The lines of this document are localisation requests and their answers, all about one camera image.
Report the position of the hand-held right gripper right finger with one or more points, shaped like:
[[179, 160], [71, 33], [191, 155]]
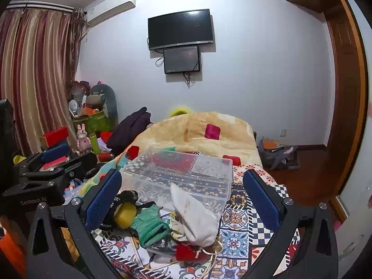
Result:
[[261, 200]]

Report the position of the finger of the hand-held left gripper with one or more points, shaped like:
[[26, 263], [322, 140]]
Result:
[[84, 162], [55, 153]]

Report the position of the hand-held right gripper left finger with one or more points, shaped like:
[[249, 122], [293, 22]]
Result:
[[103, 199]]

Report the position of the green knitted cloth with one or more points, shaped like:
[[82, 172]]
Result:
[[148, 226]]

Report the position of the clear plastic storage box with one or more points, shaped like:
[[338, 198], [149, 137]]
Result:
[[180, 174]]

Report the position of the red box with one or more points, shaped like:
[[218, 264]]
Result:
[[54, 136]]

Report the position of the green bottle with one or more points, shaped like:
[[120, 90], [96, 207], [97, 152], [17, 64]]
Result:
[[94, 144]]

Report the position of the red thread spool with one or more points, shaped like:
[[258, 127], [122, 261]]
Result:
[[105, 157]]

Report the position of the pink rabbit toy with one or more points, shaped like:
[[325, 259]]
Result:
[[83, 141]]

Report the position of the black sock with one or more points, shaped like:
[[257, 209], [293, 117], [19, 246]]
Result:
[[128, 196]]

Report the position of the green paper bag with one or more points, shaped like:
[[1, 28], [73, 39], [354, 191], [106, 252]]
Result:
[[96, 123]]

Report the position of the grey backpack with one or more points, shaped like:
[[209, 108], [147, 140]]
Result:
[[277, 155]]

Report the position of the orange bag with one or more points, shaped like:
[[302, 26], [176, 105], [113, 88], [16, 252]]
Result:
[[11, 247]]

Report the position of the dark purple clothing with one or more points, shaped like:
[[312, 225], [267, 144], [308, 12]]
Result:
[[130, 130]]

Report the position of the grey plush toy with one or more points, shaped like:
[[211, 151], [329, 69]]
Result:
[[106, 98]]

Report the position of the clear plastic wrapper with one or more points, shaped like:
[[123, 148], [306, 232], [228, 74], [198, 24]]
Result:
[[161, 247]]

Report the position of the red striped curtain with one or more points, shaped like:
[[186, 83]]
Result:
[[32, 78]]

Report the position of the floral cloth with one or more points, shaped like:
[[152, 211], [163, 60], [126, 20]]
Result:
[[178, 226]]

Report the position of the red cloth pouch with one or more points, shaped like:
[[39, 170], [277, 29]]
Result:
[[189, 252]]

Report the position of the yellow quilt with red patches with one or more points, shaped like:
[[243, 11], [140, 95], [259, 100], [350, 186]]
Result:
[[186, 130]]

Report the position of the yellow-green round item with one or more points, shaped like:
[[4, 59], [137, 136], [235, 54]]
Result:
[[178, 112]]

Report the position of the white air conditioner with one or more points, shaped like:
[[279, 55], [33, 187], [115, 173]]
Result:
[[112, 7]]

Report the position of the white wall socket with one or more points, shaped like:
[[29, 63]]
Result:
[[283, 132]]

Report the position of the wooden door frame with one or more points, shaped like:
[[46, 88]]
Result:
[[345, 93]]

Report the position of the small wall monitor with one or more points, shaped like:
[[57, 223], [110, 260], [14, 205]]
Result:
[[182, 59]]

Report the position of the large wall television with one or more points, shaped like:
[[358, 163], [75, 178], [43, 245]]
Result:
[[180, 29]]

